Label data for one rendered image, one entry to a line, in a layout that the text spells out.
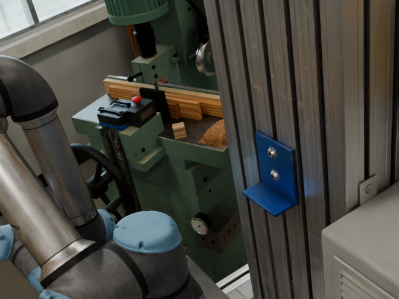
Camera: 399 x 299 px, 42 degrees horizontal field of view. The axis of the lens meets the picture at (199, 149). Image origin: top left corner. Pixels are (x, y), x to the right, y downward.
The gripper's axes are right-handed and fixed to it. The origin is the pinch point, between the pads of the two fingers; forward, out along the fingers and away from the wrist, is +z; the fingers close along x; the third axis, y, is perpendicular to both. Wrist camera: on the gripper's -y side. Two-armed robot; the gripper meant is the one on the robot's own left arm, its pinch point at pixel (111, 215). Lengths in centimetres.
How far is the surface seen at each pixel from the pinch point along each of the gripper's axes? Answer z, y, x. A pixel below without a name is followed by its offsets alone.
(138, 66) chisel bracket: 16.8, -40.8, -11.9
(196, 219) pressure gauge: 20.7, 0.6, 14.0
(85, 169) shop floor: 117, 21, -134
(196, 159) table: 17.3, -17.2, 13.5
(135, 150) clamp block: 6.4, -17.6, 0.0
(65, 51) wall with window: 97, -47, -140
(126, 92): 26.6, -32.2, -24.4
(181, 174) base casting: 20.9, -11.3, 6.5
